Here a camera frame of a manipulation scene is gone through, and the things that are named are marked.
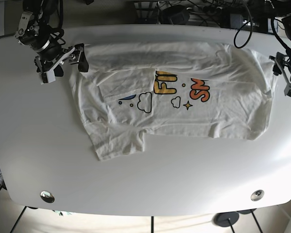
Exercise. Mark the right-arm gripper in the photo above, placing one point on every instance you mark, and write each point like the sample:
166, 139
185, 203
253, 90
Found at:
75, 55

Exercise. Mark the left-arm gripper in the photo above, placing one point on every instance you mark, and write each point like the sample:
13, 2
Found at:
282, 66

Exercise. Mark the white printed T-shirt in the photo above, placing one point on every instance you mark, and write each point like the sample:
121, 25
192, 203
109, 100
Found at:
194, 89

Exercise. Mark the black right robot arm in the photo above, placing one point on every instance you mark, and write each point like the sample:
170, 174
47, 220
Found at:
41, 28

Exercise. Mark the right metal table grommet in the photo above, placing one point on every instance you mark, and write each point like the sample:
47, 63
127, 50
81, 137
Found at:
257, 195

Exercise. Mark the metal table grommet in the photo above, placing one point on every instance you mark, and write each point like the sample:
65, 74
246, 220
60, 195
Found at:
47, 197
257, 195

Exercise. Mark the left metal table grommet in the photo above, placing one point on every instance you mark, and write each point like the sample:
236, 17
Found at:
47, 197

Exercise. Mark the round black stand base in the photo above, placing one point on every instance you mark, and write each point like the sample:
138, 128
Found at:
226, 219

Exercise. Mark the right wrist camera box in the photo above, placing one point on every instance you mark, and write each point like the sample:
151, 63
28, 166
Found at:
47, 77

